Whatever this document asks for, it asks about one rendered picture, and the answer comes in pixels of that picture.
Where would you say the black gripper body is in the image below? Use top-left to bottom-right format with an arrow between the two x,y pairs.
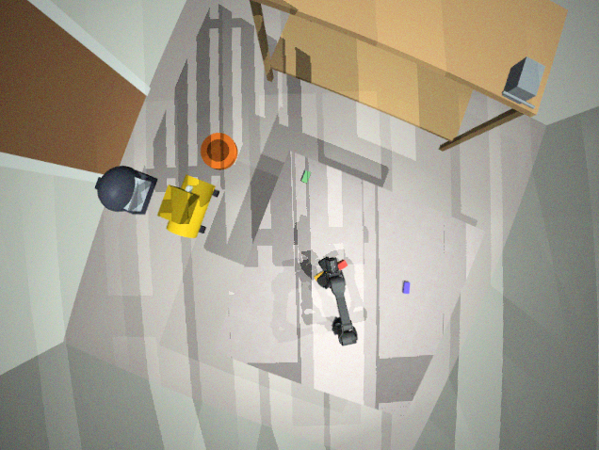
318,257 -> 329,273

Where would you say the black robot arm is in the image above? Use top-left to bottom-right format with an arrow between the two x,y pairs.
316,257 -> 358,346

